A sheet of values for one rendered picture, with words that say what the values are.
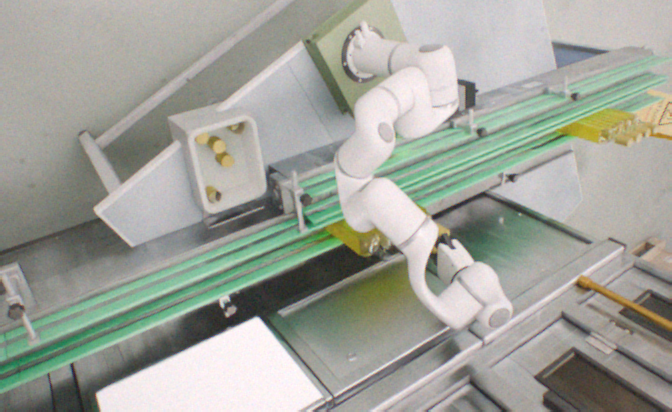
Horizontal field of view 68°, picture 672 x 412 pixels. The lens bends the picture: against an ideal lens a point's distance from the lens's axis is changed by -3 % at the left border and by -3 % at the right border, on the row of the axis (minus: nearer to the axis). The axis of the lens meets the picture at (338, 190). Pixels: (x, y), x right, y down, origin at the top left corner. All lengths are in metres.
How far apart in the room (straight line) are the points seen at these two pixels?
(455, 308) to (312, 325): 0.40
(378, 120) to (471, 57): 0.89
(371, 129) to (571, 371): 0.69
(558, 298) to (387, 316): 0.44
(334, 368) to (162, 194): 0.60
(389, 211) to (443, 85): 0.38
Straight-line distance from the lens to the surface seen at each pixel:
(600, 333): 1.35
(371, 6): 1.45
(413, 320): 1.28
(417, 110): 1.14
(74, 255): 1.90
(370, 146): 0.98
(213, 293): 1.30
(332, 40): 1.38
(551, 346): 1.31
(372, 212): 0.97
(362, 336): 1.25
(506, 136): 1.78
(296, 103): 1.44
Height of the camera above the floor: 1.98
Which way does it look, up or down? 50 degrees down
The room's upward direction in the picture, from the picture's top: 122 degrees clockwise
